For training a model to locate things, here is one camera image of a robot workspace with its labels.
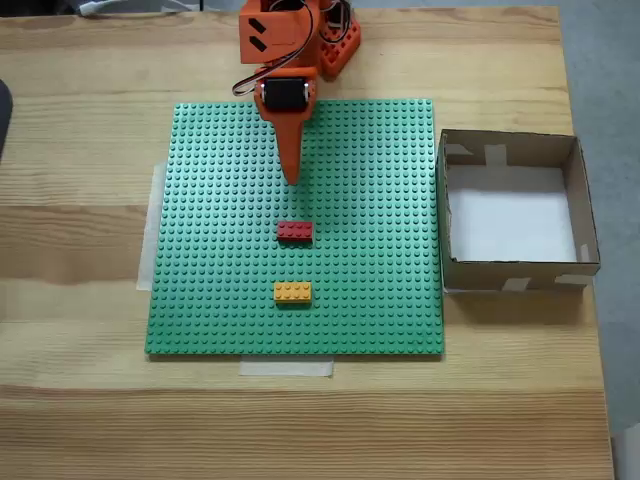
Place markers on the yellow lego block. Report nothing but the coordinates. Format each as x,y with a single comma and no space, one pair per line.
293,292

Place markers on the red lego block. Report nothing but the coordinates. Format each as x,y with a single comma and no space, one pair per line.
295,231

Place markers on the green lego baseplate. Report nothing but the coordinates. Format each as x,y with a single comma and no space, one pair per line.
225,250

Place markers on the open cardboard box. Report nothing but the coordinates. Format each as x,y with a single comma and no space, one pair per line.
510,220

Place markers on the masking tape strip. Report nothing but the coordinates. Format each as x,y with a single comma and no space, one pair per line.
285,368
147,250

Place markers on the black rounded device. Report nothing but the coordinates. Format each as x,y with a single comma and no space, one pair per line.
4,115

